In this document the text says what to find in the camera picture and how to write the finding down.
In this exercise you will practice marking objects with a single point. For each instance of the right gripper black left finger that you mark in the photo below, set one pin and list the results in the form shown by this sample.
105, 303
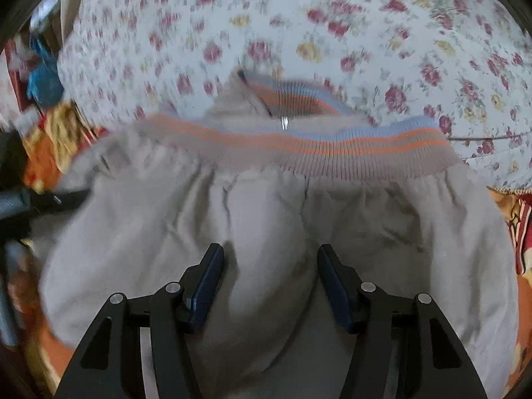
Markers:
107, 363

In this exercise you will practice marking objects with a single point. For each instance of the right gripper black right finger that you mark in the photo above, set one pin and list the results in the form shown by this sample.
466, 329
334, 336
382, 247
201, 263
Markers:
405, 347

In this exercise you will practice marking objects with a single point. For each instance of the beige jacket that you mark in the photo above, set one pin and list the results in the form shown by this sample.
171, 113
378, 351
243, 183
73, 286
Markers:
271, 178

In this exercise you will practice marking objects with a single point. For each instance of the orange red patterned blanket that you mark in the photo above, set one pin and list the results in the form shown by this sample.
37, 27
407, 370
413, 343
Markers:
60, 135

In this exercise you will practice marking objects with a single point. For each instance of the blue plastic bag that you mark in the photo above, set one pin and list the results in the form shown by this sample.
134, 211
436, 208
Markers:
44, 86

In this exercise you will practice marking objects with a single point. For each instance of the white floral quilt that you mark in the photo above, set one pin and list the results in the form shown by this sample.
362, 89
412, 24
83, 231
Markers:
465, 64

